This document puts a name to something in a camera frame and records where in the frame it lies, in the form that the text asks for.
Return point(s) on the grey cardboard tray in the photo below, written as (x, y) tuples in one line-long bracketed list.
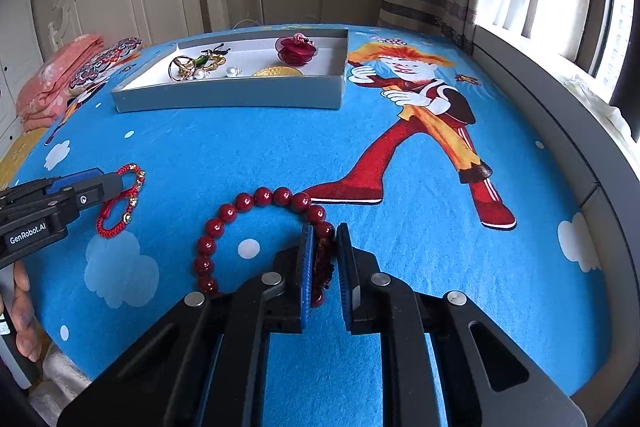
[(225, 99)]

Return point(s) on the patterned cushion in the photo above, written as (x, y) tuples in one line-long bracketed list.
[(100, 62)]

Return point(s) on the person's left hand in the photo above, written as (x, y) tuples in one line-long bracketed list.
[(22, 307)]

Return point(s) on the green brooch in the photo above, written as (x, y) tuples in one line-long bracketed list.
[(202, 58)]

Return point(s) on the pearl earring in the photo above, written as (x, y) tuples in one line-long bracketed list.
[(232, 72)]

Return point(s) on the red flower hair clip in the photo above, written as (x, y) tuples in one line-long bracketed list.
[(295, 52)]

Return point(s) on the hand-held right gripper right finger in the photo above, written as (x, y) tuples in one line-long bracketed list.
[(344, 282)]

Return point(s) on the white wardrobe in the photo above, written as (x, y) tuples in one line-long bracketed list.
[(15, 47)]

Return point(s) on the dark window frame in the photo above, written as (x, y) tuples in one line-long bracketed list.
[(602, 7)]

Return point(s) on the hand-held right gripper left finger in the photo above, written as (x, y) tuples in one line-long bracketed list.
[(305, 282)]

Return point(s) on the yellow floral sheet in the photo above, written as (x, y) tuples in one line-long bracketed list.
[(15, 157)]

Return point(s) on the white fluffy blanket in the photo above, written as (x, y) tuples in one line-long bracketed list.
[(65, 367)]

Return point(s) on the white crumpled cloth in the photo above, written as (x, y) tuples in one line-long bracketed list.
[(595, 102)]

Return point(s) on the blue cartoon print bedsheet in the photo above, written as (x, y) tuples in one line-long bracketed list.
[(250, 147)]

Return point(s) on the pink folded blanket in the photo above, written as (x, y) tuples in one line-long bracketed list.
[(50, 77)]

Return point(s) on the gold openwork pearl brooch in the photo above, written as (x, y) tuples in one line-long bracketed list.
[(187, 66)]

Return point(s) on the grey window ledge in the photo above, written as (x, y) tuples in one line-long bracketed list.
[(575, 132)]

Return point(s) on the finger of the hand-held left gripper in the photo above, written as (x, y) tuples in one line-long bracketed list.
[(95, 194), (75, 179)]

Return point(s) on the gold mesh bangle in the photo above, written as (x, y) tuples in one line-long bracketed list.
[(277, 71)]

